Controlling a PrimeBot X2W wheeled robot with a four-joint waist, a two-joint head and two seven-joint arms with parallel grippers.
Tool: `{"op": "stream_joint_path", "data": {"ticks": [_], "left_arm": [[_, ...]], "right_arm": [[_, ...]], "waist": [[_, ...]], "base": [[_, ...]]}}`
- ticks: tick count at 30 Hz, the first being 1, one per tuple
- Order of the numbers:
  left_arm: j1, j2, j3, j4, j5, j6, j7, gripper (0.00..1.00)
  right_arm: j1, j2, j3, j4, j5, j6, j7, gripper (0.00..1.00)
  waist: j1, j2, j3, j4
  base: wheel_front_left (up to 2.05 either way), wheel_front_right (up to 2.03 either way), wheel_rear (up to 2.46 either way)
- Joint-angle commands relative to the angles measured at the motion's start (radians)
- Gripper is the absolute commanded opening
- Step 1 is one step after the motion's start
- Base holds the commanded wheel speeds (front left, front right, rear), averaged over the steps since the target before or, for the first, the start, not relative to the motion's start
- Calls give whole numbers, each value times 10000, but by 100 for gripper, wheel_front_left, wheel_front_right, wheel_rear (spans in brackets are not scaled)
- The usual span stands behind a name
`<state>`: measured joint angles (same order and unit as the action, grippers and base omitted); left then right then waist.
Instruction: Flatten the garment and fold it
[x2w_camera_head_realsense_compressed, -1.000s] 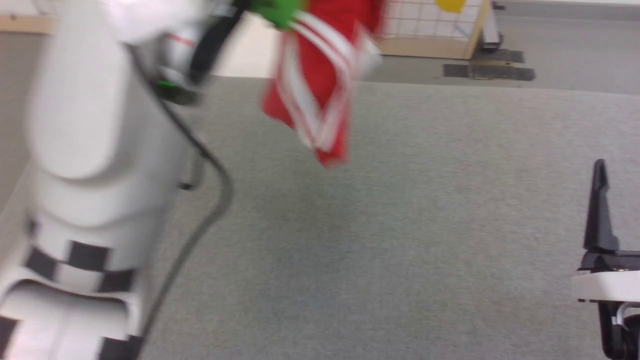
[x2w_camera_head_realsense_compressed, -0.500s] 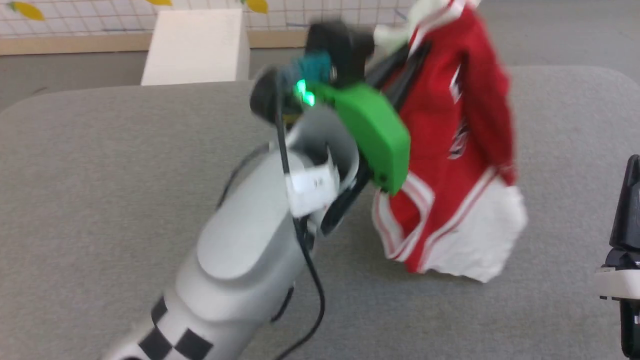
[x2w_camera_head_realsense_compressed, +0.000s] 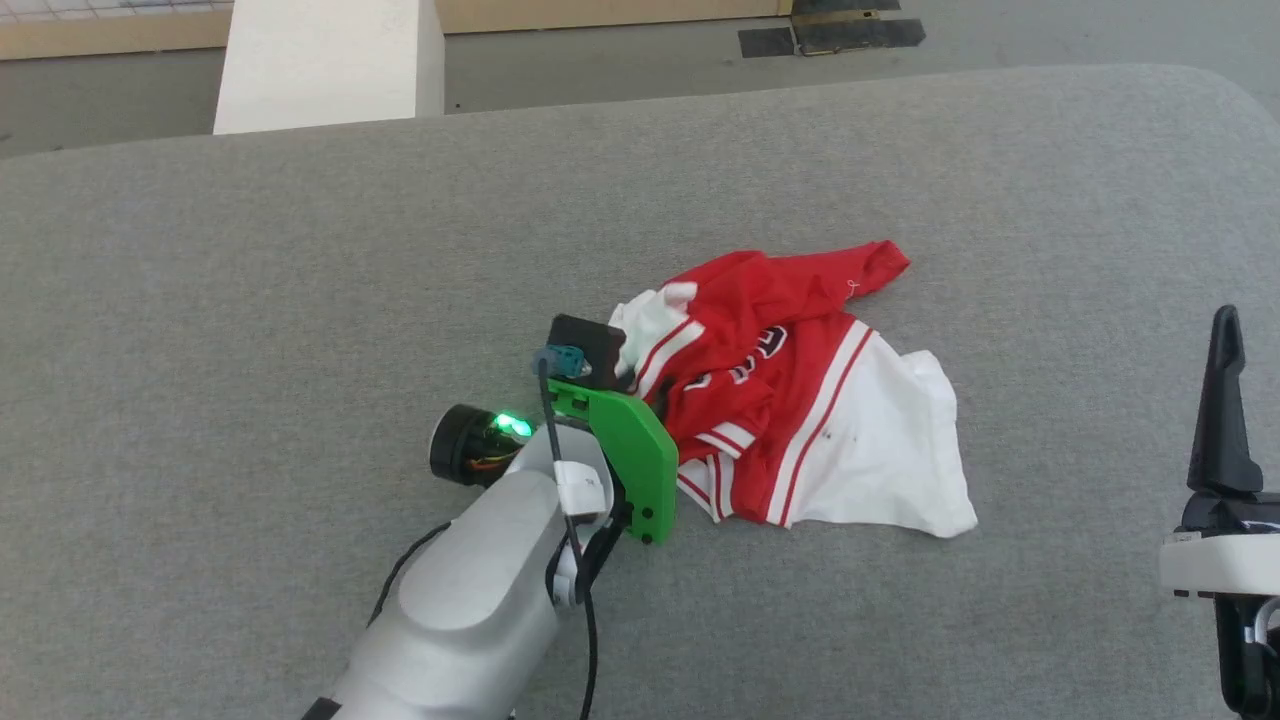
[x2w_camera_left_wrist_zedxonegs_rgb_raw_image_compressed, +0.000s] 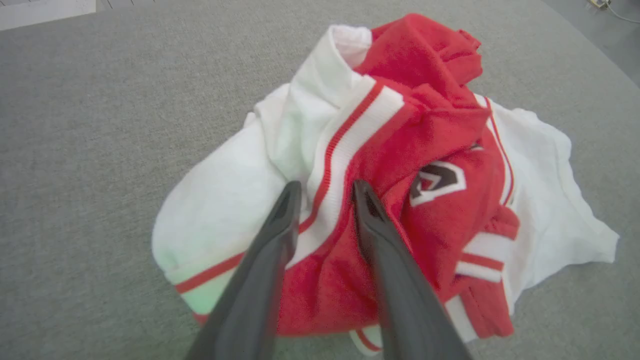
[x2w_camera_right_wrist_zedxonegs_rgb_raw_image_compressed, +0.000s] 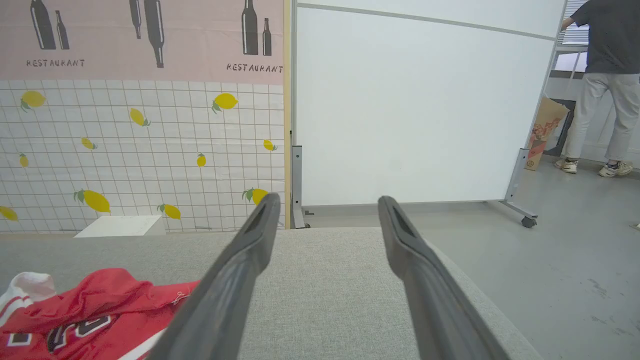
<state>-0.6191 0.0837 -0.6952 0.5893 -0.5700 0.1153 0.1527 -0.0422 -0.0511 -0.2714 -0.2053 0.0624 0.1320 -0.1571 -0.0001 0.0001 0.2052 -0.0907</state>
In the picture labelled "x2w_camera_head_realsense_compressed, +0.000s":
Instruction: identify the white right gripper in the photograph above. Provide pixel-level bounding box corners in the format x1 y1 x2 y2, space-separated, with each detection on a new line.
1160 305 1280 601

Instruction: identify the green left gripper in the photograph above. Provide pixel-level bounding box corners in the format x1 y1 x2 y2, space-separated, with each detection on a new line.
546 380 680 548

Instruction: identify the red and white jersey shirt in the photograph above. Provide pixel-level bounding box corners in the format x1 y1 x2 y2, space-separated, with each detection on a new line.
608 240 979 539

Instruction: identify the small black floor mat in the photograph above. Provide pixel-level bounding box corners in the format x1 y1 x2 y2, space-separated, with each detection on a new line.
738 27 797 59

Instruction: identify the large black floor mat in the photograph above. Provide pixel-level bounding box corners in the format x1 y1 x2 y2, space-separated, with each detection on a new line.
792 17 927 55

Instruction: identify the white square pillar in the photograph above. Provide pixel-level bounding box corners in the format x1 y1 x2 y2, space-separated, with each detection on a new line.
213 0 446 136

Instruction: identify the wooden baseboard strip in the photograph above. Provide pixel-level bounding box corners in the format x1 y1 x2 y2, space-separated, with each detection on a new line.
0 0 793 61

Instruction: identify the black cable with teal plug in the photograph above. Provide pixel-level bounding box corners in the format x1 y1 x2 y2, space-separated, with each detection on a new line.
533 345 601 720

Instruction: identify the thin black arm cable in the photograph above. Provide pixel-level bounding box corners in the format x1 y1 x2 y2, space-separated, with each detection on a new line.
366 520 453 629

